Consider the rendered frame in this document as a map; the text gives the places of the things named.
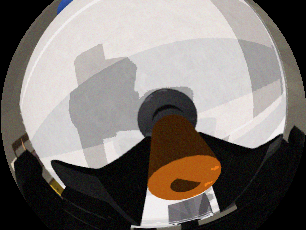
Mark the orange knob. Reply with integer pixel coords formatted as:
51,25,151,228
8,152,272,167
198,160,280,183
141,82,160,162
146,114,221,200

